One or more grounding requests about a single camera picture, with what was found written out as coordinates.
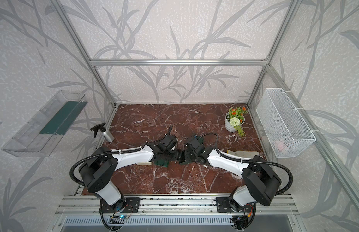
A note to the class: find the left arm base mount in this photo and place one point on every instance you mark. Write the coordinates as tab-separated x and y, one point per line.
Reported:
121	204

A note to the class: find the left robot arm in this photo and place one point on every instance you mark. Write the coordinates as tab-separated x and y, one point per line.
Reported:
95	172

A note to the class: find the white wire mesh basket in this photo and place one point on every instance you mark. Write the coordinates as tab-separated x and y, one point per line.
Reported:
286	130

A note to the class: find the green bow box lid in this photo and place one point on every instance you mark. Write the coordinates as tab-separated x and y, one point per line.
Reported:
161	163

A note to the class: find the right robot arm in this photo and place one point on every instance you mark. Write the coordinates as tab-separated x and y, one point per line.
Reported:
263	180

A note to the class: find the green jewelry box right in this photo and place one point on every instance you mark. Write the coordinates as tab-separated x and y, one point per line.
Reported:
201	140

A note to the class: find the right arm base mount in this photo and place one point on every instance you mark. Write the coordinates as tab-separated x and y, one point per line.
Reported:
224	205

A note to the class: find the clear acrylic wall shelf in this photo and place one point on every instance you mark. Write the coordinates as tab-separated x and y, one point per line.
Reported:
28	142

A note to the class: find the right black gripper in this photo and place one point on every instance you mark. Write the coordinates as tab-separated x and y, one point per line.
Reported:
185	157

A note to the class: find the black trigger spray bottle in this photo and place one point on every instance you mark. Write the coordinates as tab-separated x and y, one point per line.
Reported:
103	130

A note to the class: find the cream lotus box lid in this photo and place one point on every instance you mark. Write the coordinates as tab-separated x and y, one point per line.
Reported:
144	163

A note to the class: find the aluminium frame rail front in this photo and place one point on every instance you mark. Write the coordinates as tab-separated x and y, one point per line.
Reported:
174	204

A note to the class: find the green pad in shelf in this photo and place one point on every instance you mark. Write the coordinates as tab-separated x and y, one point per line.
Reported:
64	118

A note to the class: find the potted flower plant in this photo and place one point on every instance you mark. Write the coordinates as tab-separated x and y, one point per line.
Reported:
234	120

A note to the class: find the white work glove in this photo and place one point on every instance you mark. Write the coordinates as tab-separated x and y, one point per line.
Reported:
243	154

